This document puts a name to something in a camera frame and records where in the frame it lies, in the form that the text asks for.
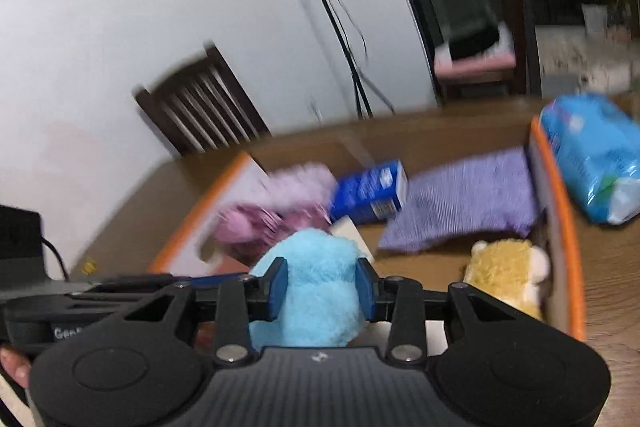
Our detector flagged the yellow flower bits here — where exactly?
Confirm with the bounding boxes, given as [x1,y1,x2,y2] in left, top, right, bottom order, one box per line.
[81,259,96,275]

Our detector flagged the black item on cushion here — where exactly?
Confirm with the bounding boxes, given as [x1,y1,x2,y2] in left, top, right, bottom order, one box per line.
[449,25,500,61]

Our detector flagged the yellow plush toy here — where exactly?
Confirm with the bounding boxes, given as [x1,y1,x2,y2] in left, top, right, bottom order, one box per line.
[463,239,551,321]

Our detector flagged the lilac fluffy towel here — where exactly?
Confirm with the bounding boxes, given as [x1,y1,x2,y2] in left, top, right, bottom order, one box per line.
[264,162,337,210]

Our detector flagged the wooden chair with pink cushion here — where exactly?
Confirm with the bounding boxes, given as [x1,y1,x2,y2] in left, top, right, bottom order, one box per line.
[435,0,541,103]

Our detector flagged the black light stand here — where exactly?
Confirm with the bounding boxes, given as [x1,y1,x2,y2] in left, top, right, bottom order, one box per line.
[320,0,396,120]

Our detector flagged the cardboard box with orange rim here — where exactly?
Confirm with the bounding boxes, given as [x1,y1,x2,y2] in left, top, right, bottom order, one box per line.
[146,116,587,343]

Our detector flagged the blue patterned tissue pack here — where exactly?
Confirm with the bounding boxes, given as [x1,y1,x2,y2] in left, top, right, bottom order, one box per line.
[539,93,639,225]

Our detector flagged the pink fluffy scrunchie left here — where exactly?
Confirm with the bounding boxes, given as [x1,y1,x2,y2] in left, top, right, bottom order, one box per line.
[212,204,330,265]

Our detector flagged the small blue tissue packet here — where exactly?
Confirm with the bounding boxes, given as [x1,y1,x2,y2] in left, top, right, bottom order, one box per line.
[329,159,408,225]

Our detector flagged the dark wooden slatted chair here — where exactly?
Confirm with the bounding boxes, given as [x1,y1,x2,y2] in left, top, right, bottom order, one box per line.
[134,42,270,156]

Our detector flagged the left hand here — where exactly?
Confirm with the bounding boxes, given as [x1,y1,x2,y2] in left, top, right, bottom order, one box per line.
[0,345,32,388]

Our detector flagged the light blue plush toy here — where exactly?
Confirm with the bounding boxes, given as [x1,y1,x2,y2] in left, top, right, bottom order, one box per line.
[250,229,364,351]

